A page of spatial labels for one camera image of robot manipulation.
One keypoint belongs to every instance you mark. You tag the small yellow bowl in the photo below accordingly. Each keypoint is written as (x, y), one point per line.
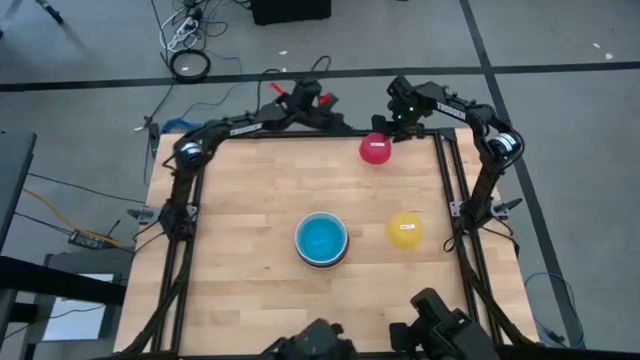
(405, 231)

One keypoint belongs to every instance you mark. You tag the black desk edge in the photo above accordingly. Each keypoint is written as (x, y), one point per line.
(50, 280)

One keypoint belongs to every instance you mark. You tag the black floor device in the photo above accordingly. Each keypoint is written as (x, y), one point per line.
(87, 240)

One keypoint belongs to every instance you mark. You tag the black table frame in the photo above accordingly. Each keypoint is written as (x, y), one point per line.
(325, 134)

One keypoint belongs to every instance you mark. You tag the grey black clamp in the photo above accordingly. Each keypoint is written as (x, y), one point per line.
(507, 205)
(142, 215)

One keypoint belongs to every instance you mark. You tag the grey desk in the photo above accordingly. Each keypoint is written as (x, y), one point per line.
(12, 175)

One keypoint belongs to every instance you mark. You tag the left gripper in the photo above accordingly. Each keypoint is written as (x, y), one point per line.
(306, 97)

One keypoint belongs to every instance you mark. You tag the white bowl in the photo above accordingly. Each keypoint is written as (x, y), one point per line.
(297, 235)

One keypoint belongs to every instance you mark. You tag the white power strip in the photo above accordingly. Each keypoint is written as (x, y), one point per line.
(184, 27)

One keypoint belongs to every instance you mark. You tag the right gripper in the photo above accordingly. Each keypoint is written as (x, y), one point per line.
(410, 107)

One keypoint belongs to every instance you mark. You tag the small pink bowl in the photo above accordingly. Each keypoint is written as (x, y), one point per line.
(375, 150)

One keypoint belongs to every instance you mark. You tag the black box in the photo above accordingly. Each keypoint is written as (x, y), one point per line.
(290, 11)

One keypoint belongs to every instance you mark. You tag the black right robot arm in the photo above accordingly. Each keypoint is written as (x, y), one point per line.
(487, 170)

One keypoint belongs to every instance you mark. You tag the black tripod leg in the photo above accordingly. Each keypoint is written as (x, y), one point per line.
(50, 11)

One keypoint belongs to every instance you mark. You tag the small black device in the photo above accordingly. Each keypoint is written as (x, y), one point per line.
(154, 137)

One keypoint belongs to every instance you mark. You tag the white screen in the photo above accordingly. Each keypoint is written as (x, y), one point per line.
(75, 320)

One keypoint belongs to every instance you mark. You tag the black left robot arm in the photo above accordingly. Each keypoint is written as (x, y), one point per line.
(240, 127)

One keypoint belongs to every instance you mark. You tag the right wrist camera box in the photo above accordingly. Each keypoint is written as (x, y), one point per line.
(380, 125)

